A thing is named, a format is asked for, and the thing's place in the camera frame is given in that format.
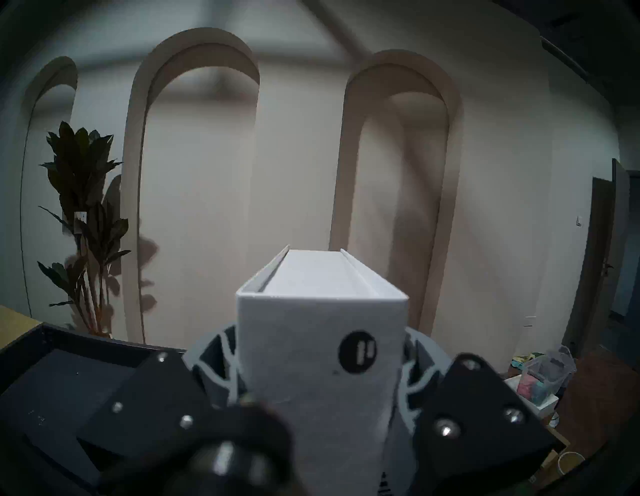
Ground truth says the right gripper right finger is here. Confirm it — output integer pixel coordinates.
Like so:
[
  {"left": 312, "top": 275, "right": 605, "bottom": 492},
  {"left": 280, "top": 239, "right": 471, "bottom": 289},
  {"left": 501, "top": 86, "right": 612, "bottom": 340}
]
[{"left": 395, "top": 327, "right": 556, "bottom": 496}]

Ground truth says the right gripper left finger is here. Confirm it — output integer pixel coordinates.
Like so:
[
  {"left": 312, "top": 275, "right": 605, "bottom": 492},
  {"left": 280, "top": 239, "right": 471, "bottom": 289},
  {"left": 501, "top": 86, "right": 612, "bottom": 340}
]
[{"left": 75, "top": 325, "right": 246, "bottom": 473}]

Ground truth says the white Designhotels Yearbook book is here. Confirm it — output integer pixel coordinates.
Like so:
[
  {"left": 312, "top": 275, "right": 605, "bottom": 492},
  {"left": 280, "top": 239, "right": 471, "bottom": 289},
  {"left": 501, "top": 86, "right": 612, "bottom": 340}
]
[{"left": 236, "top": 245, "right": 410, "bottom": 496}]

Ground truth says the black metal shelf cart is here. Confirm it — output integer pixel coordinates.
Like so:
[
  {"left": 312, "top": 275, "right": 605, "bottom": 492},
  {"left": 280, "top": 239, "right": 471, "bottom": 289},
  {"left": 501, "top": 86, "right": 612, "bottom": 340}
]
[{"left": 0, "top": 322, "right": 187, "bottom": 496}]

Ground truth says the wooden display table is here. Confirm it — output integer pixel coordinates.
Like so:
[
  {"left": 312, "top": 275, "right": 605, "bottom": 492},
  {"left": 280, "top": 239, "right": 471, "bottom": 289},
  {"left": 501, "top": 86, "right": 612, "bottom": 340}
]
[{"left": 0, "top": 305, "right": 43, "bottom": 351}]

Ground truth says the white cardboard box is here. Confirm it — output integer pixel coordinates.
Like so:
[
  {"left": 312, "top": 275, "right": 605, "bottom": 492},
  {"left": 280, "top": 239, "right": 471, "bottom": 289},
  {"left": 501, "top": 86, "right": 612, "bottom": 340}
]
[{"left": 504, "top": 375, "right": 560, "bottom": 418}]

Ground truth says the brown cardboard box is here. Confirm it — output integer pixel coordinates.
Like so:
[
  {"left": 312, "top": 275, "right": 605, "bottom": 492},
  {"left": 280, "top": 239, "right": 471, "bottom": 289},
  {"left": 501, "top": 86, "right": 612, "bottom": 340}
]
[{"left": 542, "top": 425, "right": 571, "bottom": 468}]

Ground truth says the yellow bucket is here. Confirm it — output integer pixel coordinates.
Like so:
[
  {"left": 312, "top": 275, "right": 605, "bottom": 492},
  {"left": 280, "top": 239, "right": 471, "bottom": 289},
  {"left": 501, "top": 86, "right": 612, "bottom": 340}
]
[{"left": 557, "top": 451, "right": 586, "bottom": 476}]

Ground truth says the tall green potted plant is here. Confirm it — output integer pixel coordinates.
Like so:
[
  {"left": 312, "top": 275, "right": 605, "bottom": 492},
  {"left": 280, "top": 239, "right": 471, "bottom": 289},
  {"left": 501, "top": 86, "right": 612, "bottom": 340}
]
[{"left": 37, "top": 121, "right": 132, "bottom": 338}]

